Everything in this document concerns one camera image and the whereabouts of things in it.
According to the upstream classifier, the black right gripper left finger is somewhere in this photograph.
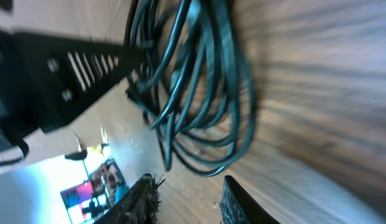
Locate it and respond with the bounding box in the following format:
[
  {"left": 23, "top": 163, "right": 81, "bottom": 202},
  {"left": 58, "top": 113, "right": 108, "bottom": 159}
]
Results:
[{"left": 94, "top": 174, "right": 162, "bottom": 224}]

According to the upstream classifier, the black cable bundle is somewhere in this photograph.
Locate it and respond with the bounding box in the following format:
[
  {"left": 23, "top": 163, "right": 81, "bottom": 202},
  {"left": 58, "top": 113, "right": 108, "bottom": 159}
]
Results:
[{"left": 123, "top": 0, "right": 258, "bottom": 178}]

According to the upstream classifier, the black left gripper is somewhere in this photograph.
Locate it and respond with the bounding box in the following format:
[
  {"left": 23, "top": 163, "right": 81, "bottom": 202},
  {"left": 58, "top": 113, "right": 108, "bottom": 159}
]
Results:
[{"left": 0, "top": 30, "right": 143, "bottom": 156}]

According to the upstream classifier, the colourful background monitor screen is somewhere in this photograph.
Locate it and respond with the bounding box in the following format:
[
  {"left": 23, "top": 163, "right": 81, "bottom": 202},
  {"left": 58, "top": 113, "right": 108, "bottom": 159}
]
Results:
[{"left": 60, "top": 159, "right": 129, "bottom": 224}]

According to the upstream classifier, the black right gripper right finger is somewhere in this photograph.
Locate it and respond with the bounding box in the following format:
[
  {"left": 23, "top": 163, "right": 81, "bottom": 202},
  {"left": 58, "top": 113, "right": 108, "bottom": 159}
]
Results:
[{"left": 220, "top": 175, "right": 280, "bottom": 224}]

